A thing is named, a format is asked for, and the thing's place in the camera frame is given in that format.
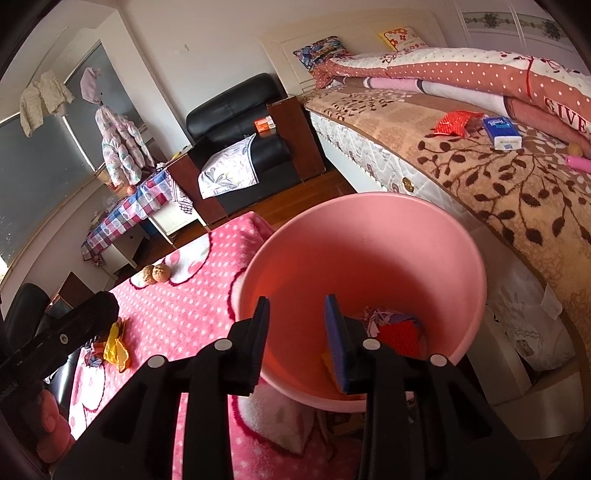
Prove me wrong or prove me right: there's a red foam net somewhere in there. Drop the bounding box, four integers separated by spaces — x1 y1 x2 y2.
379 320 423 358

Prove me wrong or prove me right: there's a black armchair with floral cloth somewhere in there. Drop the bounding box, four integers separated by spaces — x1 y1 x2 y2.
166 73 326 227

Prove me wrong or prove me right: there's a lilac hat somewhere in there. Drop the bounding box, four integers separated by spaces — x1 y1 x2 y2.
80 67 103 104

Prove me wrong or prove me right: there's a cream hanging jacket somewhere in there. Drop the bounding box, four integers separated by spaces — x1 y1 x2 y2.
19 71 75 138

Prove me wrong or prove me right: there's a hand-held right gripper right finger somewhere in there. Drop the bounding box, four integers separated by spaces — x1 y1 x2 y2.
324 294 541 480

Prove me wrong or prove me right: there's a brown leaf bedspread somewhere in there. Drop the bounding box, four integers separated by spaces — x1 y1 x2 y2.
302 85 591 324

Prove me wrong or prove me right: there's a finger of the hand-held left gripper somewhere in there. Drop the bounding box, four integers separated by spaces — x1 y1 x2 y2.
18 291 121 367

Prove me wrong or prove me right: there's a yellow flower pillow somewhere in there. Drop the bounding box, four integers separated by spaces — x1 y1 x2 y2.
378 27 428 51

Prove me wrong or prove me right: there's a wide grey window blind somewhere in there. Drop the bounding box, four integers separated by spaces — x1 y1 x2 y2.
0 111 105 264

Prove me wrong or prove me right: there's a red snack packet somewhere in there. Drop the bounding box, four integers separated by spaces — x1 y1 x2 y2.
430 110 485 138

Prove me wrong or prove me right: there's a narrow grey window blind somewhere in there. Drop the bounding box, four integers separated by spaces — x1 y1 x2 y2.
62 41 146 134

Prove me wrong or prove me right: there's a blue tissue pack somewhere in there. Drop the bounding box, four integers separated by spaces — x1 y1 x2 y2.
482 115 523 152

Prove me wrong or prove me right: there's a white wardrobe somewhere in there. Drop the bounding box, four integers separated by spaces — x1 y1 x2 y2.
455 0 578 47

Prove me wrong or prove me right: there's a pastel puffy jacket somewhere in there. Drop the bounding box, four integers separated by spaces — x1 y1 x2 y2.
95 105 155 185

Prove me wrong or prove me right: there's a pink floral quilt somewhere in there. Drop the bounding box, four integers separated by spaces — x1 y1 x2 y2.
314 46 591 146

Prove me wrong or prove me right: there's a person's left hand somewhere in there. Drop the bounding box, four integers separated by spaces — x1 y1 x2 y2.
34 390 77 464

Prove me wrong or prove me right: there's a pink polka dot blanket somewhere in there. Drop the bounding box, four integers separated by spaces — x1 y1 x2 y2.
69 211 370 480

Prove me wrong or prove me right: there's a checked tablecloth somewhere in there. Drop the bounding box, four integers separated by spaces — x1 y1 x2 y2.
81 171 195 264

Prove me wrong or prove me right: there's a bed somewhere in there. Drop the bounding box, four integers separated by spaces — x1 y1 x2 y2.
261 7 591 439

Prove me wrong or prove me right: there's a white table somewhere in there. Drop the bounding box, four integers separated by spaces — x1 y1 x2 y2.
95 203 208 273

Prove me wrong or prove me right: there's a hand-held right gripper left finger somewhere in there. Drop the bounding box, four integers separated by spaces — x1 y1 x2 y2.
53 296 271 480

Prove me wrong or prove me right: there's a pink plastic bucket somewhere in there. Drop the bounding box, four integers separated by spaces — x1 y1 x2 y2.
239 192 488 413

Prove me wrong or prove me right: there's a floral seat cloth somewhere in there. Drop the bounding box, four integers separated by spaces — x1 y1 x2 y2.
198 134 262 200

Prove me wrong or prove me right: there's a paper bag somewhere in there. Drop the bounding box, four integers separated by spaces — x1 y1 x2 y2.
95 166 125 195

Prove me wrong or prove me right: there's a yellow foam net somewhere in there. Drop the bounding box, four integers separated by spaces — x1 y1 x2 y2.
321 352 345 388

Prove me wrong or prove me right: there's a purple and white wrapper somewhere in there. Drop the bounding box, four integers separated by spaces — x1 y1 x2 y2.
362 307 423 340

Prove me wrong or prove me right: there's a white plastic bag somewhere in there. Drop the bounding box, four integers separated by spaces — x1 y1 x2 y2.
489 272 578 372

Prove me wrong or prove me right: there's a cartoon print pillow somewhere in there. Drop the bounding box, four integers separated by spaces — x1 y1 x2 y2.
293 36 354 72

